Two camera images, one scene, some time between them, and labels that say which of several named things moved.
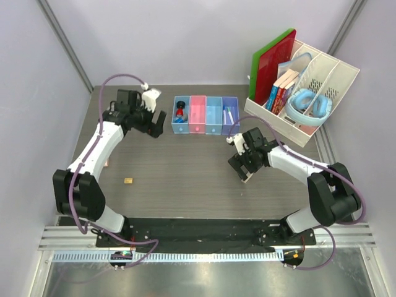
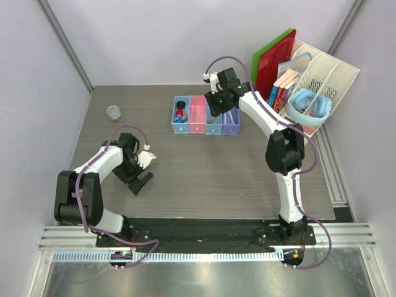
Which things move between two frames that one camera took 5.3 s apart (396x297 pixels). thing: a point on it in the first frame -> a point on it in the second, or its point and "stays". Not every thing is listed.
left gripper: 151,129 -> 137,184
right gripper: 237,161 -> 215,109
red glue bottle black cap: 180,105 stays
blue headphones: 299,101 stays
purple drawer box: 230,116 stays
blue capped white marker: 224,111 -> 231,117
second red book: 279,92 stays
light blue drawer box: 213,115 stays
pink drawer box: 197,114 stays
